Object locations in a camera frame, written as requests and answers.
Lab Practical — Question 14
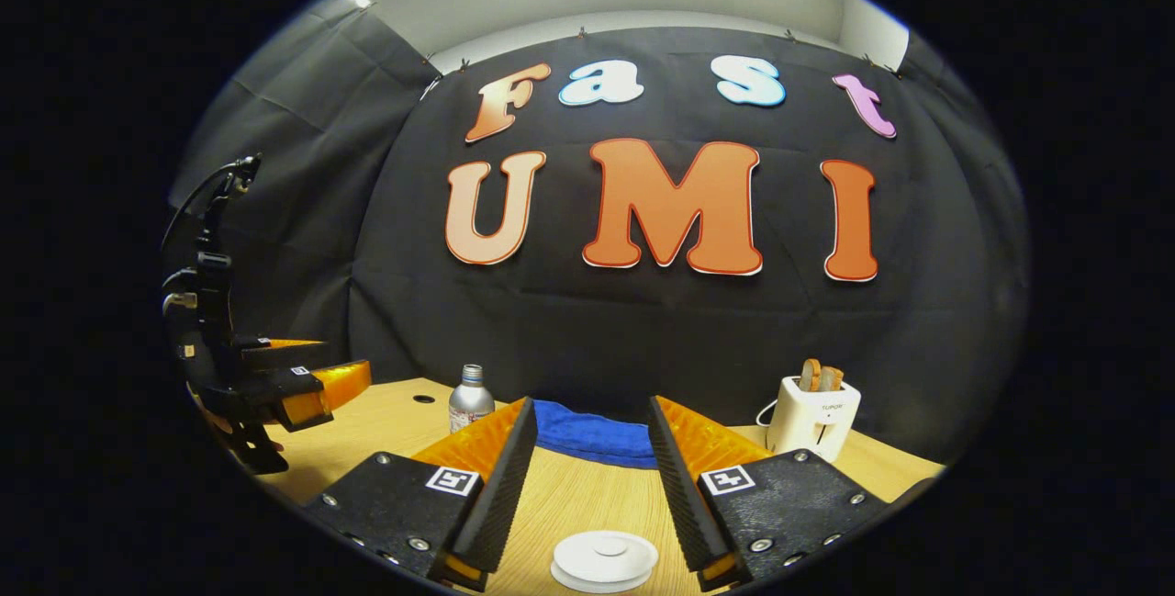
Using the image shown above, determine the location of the silver water bottle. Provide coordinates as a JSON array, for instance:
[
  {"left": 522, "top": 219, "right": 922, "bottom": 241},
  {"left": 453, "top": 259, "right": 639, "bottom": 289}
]
[{"left": 449, "top": 365, "right": 497, "bottom": 434}]

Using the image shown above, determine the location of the white toaster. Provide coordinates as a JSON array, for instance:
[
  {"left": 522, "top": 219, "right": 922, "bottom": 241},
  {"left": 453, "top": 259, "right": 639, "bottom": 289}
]
[{"left": 765, "top": 376, "right": 862, "bottom": 464}]

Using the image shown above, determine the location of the white teacup lid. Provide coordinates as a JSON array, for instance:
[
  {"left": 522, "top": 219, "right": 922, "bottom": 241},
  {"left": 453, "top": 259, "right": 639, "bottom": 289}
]
[{"left": 553, "top": 530, "right": 660, "bottom": 583}]

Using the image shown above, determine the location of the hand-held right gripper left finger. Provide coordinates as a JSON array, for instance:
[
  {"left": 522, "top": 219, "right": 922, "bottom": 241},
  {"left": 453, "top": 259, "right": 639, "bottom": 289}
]
[{"left": 303, "top": 397, "right": 541, "bottom": 592}]

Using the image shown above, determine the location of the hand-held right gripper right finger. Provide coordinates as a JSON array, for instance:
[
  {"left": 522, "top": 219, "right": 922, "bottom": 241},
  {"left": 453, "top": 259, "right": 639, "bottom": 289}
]
[{"left": 647, "top": 395, "right": 891, "bottom": 591}]

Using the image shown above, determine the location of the black backdrop cloth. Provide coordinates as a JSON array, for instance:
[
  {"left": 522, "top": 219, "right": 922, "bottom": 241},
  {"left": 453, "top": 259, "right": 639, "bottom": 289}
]
[{"left": 165, "top": 8, "right": 1029, "bottom": 465}]

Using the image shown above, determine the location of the blue folded towel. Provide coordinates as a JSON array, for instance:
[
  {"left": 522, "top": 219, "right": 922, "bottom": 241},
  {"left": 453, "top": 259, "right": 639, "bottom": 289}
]
[{"left": 532, "top": 399, "right": 660, "bottom": 470}]

